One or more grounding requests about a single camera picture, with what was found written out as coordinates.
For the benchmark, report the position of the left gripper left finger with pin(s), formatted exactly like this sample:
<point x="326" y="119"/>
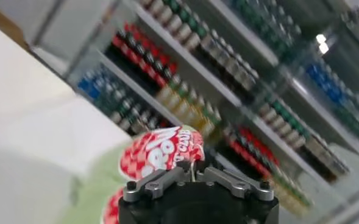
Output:
<point x="154" y="184"/>

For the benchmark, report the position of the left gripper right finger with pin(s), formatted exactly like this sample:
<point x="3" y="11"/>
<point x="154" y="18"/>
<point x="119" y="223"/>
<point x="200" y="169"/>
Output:
<point x="237" y="183"/>

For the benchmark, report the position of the light green t-shirt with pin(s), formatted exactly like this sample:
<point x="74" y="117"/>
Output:
<point x="161" y="152"/>

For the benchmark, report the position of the yellow juice bottle green cap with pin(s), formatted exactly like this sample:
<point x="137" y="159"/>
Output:
<point x="184" y="106"/>
<point x="202" y="120"/>
<point x="193" y="114"/>
<point x="167" y="92"/>
<point x="211" y="128"/>
<point x="175" y="100"/>

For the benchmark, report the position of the grey beverage shelf unit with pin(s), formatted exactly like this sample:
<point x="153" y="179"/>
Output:
<point x="325" y="115"/>
<point x="194" y="61"/>

